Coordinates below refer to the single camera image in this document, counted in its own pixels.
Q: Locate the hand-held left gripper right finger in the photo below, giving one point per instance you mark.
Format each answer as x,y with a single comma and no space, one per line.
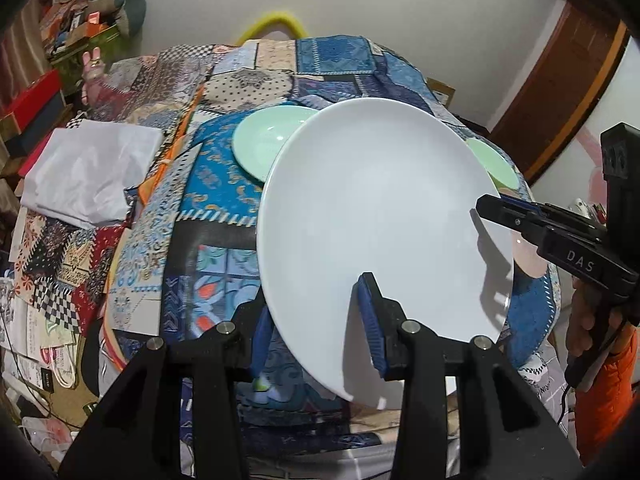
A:
369,320

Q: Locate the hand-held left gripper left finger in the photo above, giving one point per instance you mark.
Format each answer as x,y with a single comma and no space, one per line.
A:
261,345

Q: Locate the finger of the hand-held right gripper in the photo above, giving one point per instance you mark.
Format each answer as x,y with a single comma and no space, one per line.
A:
555,212
505,215

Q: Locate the mint green bowl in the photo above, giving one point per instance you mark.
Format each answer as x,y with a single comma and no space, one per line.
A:
260,137
495,162

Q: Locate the large white plate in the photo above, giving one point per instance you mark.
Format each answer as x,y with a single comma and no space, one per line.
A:
380,200

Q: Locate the person's right hand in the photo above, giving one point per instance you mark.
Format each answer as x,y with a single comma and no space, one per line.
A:
580,322

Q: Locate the pale pink plate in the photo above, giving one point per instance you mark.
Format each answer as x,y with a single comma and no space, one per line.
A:
531,260

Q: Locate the brown wooden door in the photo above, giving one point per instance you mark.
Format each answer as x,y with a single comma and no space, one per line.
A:
555,90

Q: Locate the cardboard box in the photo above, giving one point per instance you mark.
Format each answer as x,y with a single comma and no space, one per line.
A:
442,92

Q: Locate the patchwork patterned tablecloth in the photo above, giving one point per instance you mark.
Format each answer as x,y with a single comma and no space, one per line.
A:
220,200

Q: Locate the white folded cloth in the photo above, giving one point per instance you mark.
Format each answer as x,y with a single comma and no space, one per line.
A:
90,175

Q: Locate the yellow hoop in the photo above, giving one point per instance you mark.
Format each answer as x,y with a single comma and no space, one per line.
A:
272,22

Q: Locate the pink bunny toy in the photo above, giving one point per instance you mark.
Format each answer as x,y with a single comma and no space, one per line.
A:
95,72

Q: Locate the red box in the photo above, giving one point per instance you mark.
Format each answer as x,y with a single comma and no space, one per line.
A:
32,97

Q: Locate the green box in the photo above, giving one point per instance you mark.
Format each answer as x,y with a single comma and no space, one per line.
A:
85,47

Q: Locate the dark green stuffed toy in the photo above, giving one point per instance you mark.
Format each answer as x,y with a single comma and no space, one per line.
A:
120,2

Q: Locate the pink heart wall decals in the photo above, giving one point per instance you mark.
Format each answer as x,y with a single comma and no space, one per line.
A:
592,180

